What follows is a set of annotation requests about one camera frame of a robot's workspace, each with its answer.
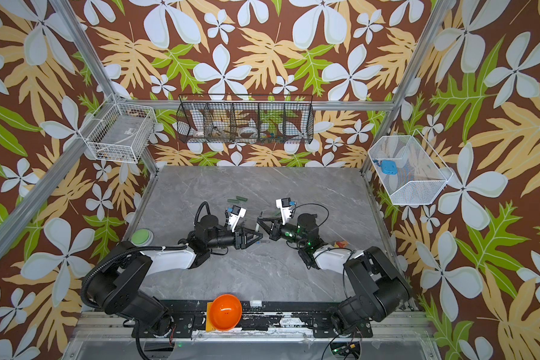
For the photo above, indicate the white mesh basket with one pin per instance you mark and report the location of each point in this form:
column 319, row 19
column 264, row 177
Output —
column 422, row 172

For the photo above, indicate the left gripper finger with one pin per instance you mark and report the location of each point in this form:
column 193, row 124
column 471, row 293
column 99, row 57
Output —
column 247, row 242
column 250, row 233

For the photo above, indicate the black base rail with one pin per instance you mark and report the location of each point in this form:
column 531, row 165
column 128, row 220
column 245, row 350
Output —
column 286, row 320

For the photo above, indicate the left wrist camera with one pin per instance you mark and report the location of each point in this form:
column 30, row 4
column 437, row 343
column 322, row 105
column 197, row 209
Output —
column 233, row 215

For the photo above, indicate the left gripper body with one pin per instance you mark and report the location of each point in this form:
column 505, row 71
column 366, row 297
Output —
column 237, row 241

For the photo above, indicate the blue object in basket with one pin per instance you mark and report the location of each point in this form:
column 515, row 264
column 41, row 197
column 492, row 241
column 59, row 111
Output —
column 388, row 167

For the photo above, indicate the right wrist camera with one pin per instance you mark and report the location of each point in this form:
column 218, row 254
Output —
column 286, row 207

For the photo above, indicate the white wire basket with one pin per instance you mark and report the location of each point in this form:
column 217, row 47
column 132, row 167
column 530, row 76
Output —
column 119, row 130

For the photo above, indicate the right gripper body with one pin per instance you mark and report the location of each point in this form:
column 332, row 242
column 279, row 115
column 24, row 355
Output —
column 278, row 229

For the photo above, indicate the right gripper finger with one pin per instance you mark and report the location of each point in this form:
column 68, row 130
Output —
column 267, row 227
column 273, row 220

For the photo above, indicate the black wire basket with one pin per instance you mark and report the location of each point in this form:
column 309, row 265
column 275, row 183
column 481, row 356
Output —
column 246, row 118

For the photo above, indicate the orange bowl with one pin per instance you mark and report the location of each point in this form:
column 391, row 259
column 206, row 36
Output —
column 225, row 312

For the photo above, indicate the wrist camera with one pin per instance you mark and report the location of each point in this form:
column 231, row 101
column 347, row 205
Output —
column 286, row 207
column 233, row 215

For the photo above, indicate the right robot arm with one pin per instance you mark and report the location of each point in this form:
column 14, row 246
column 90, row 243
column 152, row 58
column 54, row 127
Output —
column 378, row 287

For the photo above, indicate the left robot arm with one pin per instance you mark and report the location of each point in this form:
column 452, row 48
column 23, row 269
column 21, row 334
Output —
column 113, row 285

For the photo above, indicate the green push button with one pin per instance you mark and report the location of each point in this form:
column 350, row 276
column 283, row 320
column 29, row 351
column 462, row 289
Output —
column 142, row 237

